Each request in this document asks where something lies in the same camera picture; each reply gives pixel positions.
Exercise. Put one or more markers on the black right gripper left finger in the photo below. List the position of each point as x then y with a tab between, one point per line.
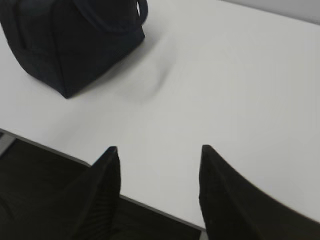
88	204

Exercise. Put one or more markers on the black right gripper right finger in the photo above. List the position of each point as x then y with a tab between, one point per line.
234	209

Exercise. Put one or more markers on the dark blue lunch bag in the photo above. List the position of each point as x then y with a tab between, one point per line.
68	44

